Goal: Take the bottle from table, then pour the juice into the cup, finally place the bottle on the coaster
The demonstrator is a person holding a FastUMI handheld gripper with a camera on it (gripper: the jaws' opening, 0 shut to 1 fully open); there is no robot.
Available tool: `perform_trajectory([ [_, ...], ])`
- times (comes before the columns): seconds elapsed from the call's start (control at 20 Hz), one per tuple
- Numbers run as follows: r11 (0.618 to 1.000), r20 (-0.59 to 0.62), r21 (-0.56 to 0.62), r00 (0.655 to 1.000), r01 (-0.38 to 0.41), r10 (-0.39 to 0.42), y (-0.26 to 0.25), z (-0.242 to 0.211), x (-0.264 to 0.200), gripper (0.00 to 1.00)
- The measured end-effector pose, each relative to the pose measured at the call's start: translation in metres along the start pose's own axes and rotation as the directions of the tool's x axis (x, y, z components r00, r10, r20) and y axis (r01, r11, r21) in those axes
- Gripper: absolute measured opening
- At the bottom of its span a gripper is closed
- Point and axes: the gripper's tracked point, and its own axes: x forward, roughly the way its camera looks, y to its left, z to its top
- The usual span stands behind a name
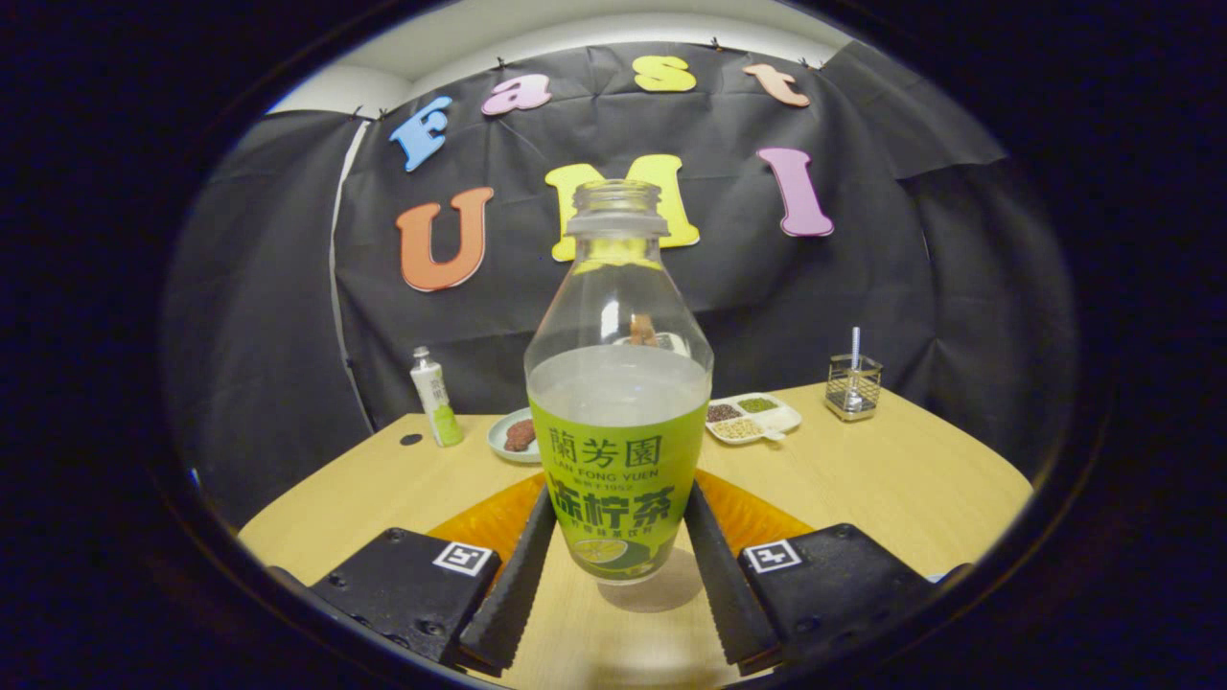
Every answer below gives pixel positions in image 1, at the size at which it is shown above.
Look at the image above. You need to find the black backdrop cloth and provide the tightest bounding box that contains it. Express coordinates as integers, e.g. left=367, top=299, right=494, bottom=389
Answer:
left=163, top=40, right=1079, bottom=528

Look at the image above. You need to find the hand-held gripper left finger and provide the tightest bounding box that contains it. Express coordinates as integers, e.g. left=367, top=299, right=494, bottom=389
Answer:
left=309, top=474, right=559, bottom=677

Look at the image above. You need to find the wire mesh holder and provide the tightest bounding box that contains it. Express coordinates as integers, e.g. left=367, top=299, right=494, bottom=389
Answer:
left=824, top=354, right=884, bottom=423

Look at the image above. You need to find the pale green plate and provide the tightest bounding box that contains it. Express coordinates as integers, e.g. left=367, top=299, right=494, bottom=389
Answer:
left=486, top=407, right=543, bottom=465

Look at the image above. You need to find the white divided snack tray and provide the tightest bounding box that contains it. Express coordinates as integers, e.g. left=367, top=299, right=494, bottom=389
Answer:
left=705, top=392, right=803, bottom=447

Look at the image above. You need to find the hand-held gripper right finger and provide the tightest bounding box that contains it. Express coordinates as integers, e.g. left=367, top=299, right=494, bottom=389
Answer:
left=683, top=470, right=971, bottom=677

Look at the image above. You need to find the wooden table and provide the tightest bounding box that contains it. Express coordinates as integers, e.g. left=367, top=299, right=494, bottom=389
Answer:
left=238, top=383, right=1034, bottom=690

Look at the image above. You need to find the small white green bottle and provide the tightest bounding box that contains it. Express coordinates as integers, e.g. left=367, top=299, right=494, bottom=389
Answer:
left=410, top=346, right=465, bottom=449

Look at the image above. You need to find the green label juice bottle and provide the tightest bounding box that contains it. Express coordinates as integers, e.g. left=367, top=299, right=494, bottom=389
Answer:
left=523, top=179, right=715, bottom=586

